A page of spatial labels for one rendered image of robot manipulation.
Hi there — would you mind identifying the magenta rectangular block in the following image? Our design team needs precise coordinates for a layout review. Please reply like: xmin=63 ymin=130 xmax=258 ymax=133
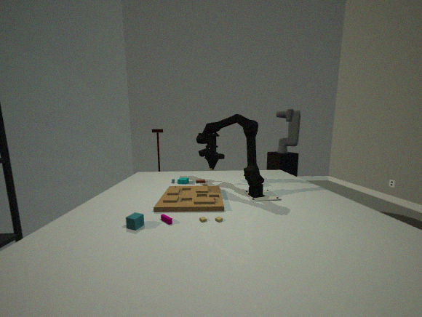
xmin=161 ymin=214 xmax=172 ymax=225

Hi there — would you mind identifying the teal cube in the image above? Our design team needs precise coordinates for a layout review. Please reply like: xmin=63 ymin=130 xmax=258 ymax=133
xmin=126 ymin=212 xmax=144 ymax=230

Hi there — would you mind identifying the tan square board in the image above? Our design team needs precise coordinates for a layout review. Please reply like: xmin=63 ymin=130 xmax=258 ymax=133
xmin=154 ymin=185 xmax=224 ymax=212

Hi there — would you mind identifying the teal rectangular block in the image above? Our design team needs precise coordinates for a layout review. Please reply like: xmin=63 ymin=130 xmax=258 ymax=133
xmin=178 ymin=177 xmax=189 ymax=184

